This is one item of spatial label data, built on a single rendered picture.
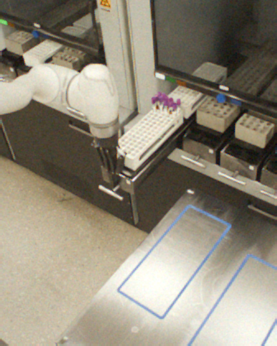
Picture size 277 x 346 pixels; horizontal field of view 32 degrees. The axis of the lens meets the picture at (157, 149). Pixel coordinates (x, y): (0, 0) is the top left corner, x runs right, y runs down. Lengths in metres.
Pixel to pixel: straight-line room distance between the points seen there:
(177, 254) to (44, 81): 0.59
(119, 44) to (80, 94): 0.49
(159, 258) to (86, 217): 1.25
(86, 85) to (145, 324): 0.63
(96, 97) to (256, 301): 0.66
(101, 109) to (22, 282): 1.26
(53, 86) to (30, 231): 1.31
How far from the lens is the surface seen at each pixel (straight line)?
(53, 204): 2.63
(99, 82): 1.28
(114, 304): 1.26
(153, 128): 1.64
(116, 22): 1.73
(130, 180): 1.54
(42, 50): 2.18
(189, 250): 1.33
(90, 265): 2.34
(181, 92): 1.80
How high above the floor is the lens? 1.90
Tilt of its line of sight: 42 degrees down
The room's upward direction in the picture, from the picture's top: 5 degrees counter-clockwise
